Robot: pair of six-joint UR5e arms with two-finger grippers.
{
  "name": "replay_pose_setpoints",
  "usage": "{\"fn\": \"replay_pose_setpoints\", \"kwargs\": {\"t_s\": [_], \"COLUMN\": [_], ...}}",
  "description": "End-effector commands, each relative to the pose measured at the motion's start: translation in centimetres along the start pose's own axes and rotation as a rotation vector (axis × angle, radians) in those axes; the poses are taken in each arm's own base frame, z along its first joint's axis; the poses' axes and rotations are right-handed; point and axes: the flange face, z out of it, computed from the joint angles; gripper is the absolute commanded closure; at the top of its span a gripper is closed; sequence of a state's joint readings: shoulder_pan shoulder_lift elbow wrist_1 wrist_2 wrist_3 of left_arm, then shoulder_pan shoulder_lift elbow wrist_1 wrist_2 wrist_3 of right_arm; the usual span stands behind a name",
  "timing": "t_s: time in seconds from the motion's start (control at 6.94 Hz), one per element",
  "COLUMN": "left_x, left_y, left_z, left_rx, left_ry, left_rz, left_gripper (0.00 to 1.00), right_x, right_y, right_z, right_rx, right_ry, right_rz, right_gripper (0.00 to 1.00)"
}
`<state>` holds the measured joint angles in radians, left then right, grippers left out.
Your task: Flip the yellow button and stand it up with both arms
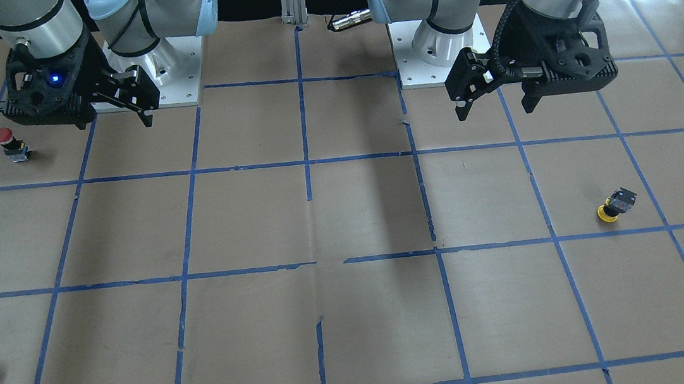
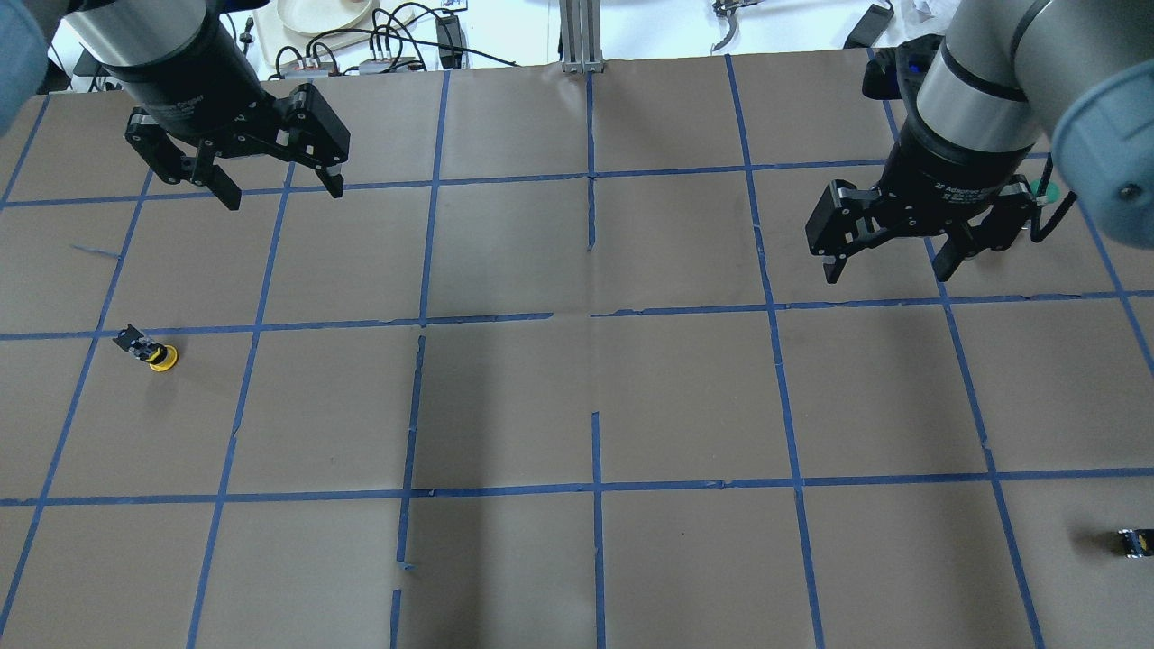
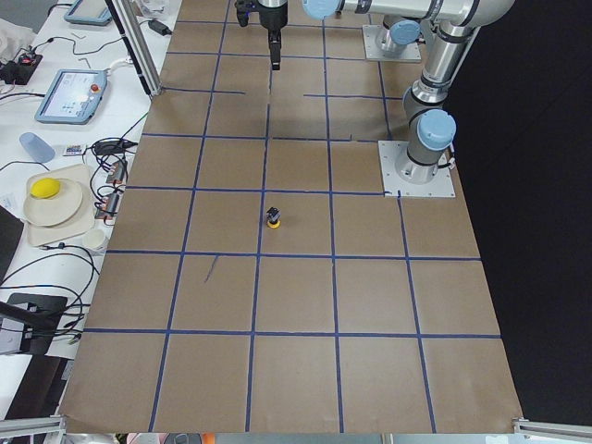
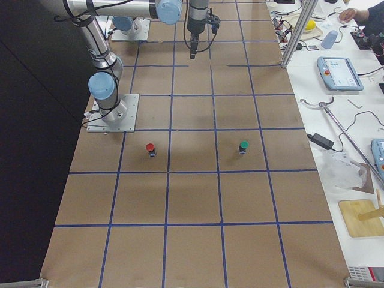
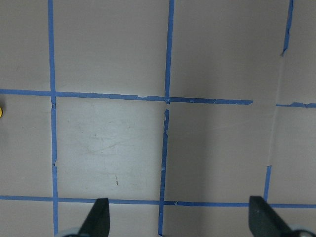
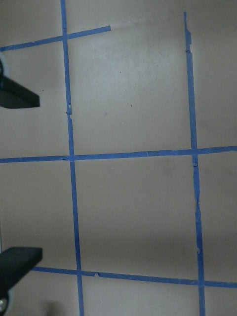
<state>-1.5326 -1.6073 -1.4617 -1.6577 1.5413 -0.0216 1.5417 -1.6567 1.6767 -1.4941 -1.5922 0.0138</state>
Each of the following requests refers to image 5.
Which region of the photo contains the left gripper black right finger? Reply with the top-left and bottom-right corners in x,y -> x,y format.
249,196 -> 293,237

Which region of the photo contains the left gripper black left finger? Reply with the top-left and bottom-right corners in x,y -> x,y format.
78,198 -> 110,237

